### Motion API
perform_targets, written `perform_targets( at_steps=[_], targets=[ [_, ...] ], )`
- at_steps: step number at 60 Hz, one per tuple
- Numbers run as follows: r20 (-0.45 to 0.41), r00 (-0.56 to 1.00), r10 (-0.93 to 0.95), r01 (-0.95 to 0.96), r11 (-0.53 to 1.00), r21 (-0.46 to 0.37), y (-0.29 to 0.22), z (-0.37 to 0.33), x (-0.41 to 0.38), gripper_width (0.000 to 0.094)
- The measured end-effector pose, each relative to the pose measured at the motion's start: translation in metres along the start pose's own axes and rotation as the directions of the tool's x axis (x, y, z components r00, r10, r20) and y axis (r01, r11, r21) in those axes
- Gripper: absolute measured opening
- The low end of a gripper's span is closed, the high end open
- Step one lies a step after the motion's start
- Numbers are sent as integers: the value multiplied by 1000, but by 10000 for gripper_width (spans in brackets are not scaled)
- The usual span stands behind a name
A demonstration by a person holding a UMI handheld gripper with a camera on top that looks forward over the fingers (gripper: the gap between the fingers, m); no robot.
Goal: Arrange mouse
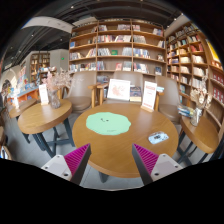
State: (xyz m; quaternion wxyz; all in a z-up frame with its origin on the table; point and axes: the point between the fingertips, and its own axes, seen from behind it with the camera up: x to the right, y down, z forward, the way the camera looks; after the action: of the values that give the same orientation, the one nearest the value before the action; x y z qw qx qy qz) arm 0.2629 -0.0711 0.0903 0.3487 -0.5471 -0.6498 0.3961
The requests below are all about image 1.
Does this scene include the white sign stand centre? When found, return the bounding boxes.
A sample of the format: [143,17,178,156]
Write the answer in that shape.
[141,81,157,112]

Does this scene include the white sign stand left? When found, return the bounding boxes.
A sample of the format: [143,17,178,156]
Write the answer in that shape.
[39,84,49,105]

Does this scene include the glass vase dried flowers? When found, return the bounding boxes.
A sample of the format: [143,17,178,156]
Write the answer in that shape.
[190,78,212,126]
[43,70,72,109]

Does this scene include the small wooden table far left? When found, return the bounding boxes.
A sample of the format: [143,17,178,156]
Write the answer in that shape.
[9,98,37,119]

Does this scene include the green mouse pad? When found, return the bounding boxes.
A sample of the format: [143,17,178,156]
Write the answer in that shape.
[86,112,131,135]

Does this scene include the round wooden table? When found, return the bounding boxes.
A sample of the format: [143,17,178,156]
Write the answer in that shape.
[72,103,178,178]
[18,99,75,157]
[177,116,220,164]

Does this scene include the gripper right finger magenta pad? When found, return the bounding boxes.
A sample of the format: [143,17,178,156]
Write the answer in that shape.
[132,144,182,185]

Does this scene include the white picture board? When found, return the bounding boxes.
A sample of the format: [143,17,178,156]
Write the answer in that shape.
[107,79,130,101]

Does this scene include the round wooden right table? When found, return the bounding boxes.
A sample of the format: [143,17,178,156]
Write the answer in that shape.
[177,116,220,164]

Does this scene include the round wooden left table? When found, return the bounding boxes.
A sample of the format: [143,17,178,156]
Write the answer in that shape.
[18,99,75,157]

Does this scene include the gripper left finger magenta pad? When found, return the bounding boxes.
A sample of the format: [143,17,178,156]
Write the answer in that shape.
[42,144,91,185]

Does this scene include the beige armchair left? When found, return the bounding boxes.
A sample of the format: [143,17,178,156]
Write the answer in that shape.
[63,70,100,115]

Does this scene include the glass vase dried flowers right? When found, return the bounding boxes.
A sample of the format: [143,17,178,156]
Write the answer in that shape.
[190,78,212,126]

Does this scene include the large wooden bookshelf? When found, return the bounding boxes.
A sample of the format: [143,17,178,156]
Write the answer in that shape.
[69,19,166,76]

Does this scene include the round wooden centre table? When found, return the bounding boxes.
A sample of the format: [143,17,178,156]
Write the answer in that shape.
[72,103,178,178]

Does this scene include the glass vase dried flowers left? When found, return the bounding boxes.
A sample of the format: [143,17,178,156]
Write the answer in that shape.
[43,70,72,109]

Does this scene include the wooden bookshelf right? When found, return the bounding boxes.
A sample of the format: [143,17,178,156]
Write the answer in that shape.
[166,21,224,133]

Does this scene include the far wooden bookshelf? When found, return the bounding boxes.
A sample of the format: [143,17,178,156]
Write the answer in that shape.
[30,52,50,85]

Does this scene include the white sign stand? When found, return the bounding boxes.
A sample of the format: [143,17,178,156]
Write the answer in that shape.
[141,81,157,112]
[39,84,49,105]

